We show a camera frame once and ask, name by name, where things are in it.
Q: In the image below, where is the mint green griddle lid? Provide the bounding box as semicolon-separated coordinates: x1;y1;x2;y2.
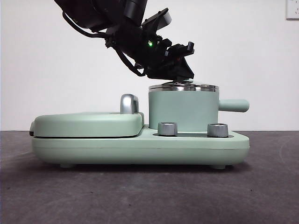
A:
30;112;145;138

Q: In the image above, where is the black cable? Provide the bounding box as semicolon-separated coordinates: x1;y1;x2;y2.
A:
62;11;108;39
112;44;147;77

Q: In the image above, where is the white wall socket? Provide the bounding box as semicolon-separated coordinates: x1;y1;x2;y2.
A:
286;0;299;21

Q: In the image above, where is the silver griddle lid handle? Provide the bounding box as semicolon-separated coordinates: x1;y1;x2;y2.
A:
120;94;140;115

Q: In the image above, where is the silver control knob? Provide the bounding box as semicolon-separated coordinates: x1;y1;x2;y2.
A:
158;122;178;136
207;123;228;138

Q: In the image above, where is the mint green steamer pot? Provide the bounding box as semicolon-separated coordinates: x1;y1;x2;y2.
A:
148;90;250;131

